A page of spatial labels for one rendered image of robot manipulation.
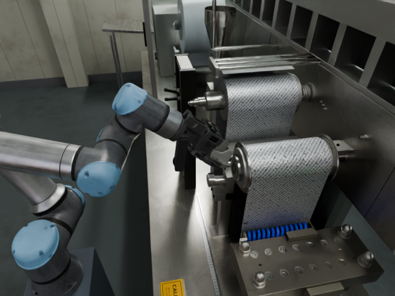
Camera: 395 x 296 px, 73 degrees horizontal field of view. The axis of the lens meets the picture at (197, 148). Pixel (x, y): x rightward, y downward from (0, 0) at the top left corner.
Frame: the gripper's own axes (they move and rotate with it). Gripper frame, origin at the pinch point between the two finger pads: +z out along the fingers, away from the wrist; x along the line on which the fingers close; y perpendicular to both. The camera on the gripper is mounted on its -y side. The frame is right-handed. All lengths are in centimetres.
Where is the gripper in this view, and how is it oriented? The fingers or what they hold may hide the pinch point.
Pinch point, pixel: (225, 163)
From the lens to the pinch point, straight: 78.4
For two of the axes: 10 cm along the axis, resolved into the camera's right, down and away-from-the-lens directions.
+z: 7.6, 4.2, 5.0
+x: -1.8, -6.0, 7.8
